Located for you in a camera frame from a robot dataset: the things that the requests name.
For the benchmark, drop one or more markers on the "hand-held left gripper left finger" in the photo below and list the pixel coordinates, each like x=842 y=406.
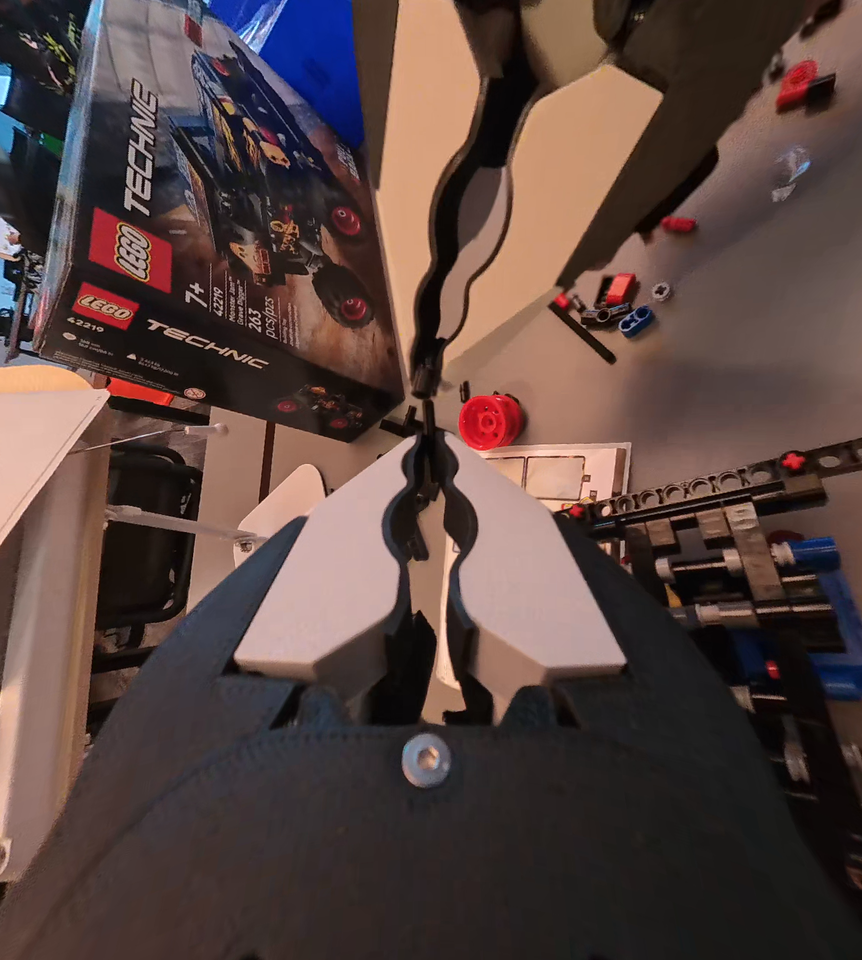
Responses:
x=326 y=592

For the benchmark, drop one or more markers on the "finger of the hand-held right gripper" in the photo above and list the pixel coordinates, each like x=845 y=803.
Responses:
x=581 y=165
x=408 y=112

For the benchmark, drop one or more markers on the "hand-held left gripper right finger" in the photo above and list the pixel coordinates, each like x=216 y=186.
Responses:
x=543 y=592

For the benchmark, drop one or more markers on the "partly built toy truck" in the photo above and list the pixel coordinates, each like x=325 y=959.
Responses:
x=731 y=540

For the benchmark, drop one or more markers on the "black connector pin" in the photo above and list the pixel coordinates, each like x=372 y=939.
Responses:
x=425 y=381

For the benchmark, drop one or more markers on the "instruction booklet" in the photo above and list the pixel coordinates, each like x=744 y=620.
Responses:
x=10 y=465

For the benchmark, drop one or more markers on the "book stand with white base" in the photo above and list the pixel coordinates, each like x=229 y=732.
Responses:
x=288 y=499

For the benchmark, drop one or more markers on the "blue plastic bin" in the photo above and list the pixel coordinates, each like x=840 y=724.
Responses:
x=311 y=67

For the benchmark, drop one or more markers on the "colourful sticker sheet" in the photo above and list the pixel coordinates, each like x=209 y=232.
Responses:
x=551 y=480

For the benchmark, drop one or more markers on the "pile of small toy pins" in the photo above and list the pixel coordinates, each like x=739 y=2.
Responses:
x=618 y=289

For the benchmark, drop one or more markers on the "clear plastic scrap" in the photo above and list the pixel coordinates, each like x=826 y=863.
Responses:
x=791 y=172

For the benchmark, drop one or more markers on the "black office chair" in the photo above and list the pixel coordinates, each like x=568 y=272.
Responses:
x=153 y=592

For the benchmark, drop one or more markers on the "red wheel rim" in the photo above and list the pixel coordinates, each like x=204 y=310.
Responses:
x=487 y=424

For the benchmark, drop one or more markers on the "black toy set box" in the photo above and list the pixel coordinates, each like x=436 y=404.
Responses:
x=175 y=187

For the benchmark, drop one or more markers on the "red bag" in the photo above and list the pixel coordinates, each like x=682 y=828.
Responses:
x=138 y=391

